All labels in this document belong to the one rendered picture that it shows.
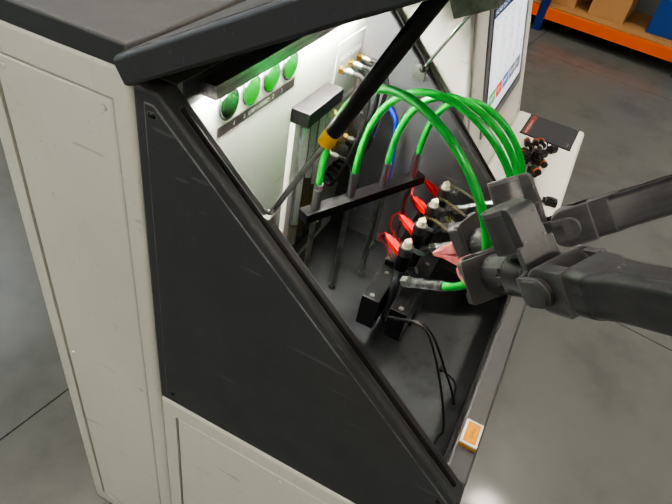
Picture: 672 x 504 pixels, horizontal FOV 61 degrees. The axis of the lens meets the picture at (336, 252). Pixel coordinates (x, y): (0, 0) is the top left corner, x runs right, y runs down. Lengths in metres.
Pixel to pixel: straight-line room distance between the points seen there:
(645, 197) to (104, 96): 0.76
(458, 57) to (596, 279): 0.77
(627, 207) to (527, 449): 1.50
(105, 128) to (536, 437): 1.92
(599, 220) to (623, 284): 0.33
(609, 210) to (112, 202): 0.73
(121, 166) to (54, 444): 1.41
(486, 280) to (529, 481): 1.49
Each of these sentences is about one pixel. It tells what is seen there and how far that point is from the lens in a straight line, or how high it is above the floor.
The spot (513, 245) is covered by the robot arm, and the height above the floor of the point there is 1.37.
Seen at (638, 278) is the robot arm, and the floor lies 1.46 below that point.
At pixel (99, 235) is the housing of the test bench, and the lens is 0.99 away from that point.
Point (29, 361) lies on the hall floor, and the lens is 2.35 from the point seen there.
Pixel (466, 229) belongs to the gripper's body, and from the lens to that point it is 0.99.
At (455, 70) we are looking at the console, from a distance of 1.31.
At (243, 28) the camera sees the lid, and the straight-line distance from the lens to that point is 0.61.
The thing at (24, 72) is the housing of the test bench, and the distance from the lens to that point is 0.92.
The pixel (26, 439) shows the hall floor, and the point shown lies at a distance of 2.17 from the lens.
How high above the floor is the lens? 1.79
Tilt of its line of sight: 41 degrees down
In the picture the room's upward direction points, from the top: 11 degrees clockwise
